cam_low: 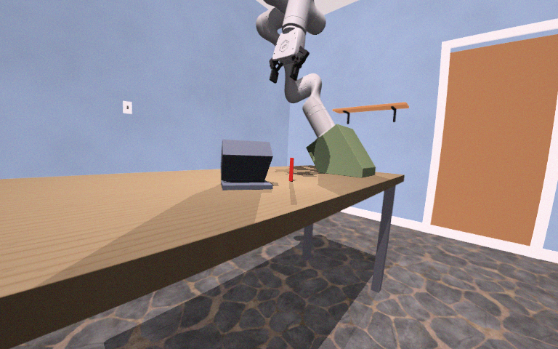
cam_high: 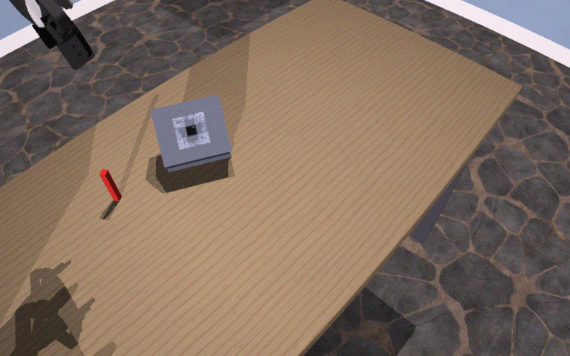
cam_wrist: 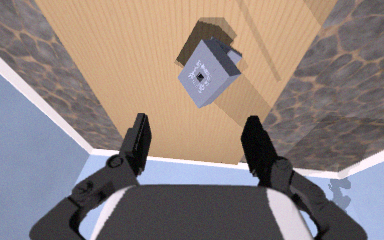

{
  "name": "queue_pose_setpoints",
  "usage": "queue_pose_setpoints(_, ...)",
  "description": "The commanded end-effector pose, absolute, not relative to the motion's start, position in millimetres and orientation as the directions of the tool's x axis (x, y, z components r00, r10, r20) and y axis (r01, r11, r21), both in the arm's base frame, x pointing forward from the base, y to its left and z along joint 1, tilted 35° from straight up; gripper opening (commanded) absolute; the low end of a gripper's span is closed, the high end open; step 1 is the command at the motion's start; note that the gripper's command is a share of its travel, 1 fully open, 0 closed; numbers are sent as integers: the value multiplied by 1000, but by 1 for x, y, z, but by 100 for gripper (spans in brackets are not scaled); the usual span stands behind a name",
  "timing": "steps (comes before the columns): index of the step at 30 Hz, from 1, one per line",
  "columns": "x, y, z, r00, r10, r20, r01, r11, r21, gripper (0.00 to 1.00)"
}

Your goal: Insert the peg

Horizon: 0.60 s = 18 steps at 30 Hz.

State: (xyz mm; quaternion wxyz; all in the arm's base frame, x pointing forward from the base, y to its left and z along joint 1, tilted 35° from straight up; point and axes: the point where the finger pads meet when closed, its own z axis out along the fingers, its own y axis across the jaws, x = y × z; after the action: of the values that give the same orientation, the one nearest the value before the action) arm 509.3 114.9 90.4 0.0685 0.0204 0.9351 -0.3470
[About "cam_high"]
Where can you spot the red rectangular peg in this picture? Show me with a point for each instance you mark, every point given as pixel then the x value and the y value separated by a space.
pixel 110 185

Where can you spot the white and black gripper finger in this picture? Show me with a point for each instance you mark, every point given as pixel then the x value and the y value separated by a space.
pixel 43 33
pixel 70 40

